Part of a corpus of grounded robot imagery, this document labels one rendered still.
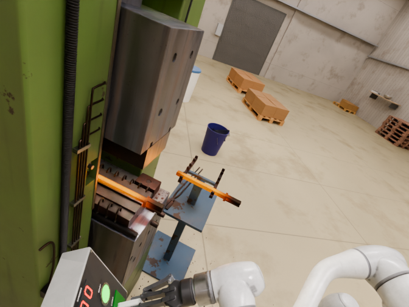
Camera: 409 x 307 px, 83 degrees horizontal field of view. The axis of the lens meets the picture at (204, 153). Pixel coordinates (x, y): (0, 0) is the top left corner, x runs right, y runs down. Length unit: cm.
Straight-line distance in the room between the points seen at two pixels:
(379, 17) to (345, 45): 175
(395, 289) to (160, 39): 102
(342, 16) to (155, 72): 1340
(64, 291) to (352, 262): 86
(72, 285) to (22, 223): 25
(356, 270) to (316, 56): 1303
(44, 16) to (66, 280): 58
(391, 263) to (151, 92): 96
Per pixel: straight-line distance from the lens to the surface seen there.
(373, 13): 1483
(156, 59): 68
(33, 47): 55
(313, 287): 89
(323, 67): 1414
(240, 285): 76
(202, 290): 78
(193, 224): 154
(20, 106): 59
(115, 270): 136
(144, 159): 87
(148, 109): 72
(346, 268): 98
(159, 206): 113
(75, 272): 73
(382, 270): 105
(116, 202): 115
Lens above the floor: 183
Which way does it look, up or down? 30 degrees down
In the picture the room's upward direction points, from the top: 22 degrees clockwise
